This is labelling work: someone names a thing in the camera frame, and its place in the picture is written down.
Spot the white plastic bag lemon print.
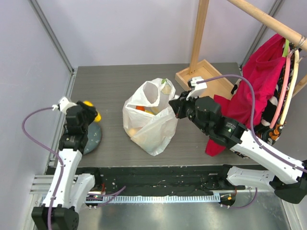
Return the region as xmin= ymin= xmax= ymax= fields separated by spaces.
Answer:
xmin=122 ymin=78 xmax=177 ymax=156

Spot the orange persimmon fruit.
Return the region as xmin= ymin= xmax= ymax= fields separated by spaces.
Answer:
xmin=136 ymin=106 xmax=145 ymax=111

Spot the yellow banana bunch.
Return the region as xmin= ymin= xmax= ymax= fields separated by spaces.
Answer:
xmin=144 ymin=107 xmax=159 ymax=115

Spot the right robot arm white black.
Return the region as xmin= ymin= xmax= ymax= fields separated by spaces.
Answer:
xmin=169 ymin=91 xmax=307 ymax=204

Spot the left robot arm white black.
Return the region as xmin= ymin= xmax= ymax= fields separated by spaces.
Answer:
xmin=31 ymin=97 xmax=102 ymax=230

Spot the dark fruit plate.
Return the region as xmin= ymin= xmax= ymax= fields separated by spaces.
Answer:
xmin=83 ymin=122 xmax=103 ymax=155

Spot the magenta shirt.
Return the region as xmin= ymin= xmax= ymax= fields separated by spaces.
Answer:
xmin=205 ymin=33 xmax=287 ymax=158

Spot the wooden clothes rack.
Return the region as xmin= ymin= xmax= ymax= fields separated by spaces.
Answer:
xmin=175 ymin=0 xmax=307 ymax=98

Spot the black patterned garment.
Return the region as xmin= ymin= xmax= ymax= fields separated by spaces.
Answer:
xmin=227 ymin=49 xmax=295 ymax=159

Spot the green hanger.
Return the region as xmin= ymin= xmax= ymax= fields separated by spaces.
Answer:
xmin=282 ymin=39 xmax=289 ymax=58

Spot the cream hanger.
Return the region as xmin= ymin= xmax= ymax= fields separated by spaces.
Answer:
xmin=280 ymin=50 xmax=300 ymax=126

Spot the pink hanger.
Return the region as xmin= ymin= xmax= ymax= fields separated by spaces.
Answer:
xmin=270 ymin=52 xmax=292 ymax=128

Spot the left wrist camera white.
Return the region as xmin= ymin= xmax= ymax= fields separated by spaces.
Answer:
xmin=52 ymin=97 xmax=77 ymax=115

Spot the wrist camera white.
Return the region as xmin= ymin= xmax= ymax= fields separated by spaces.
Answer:
xmin=186 ymin=76 xmax=207 ymax=100
xmin=52 ymin=97 xmax=77 ymax=115

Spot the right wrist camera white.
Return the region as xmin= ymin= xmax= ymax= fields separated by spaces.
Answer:
xmin=186 ymin=76 xmax=207 ymax=100

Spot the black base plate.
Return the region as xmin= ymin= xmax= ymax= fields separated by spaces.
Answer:
xmin=77 ymin=165 xmax=245 ymax=196

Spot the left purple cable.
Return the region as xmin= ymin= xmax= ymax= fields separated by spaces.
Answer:
xmin=22 ymin=107 xmax=127 ymax=230

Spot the white cable duct strip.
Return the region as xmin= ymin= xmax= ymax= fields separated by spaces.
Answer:
xmin=83 ymin=194 xmax=221 ymax=204

